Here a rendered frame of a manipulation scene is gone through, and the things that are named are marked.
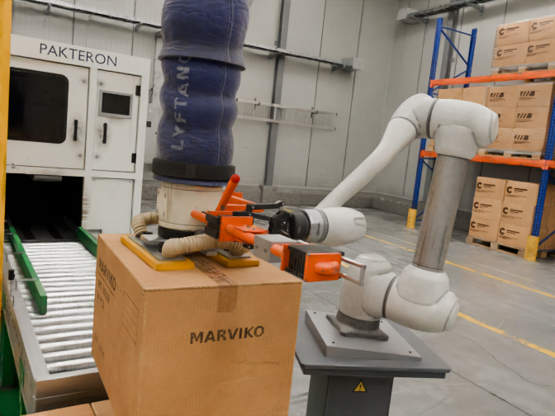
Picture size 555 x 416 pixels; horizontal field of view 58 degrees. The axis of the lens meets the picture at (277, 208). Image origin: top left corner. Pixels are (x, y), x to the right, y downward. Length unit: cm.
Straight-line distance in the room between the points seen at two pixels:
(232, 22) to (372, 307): 101
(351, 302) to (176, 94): 92
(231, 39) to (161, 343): 77
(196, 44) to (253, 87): 1033
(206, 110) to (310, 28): 1124
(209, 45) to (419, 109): 72
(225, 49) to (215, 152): 27
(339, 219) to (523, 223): 790
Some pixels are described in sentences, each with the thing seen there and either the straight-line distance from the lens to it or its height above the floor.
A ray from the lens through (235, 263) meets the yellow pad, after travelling 134.
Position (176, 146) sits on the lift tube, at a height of 137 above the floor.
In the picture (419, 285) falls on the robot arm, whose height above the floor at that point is 101.
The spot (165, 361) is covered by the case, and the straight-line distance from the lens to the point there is 120.
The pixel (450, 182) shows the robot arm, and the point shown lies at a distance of 167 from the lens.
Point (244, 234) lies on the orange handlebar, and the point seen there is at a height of 120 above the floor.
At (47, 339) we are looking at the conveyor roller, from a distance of 227.
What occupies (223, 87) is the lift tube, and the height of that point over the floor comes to 154.
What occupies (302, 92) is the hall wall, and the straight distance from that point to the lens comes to 1226.
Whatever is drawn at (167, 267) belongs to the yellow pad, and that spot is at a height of 108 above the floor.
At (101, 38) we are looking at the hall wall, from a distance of 1072.
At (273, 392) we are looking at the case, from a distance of 136.
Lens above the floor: 140
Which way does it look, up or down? 7 degrees down
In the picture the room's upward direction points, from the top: 6 degrees clockwise
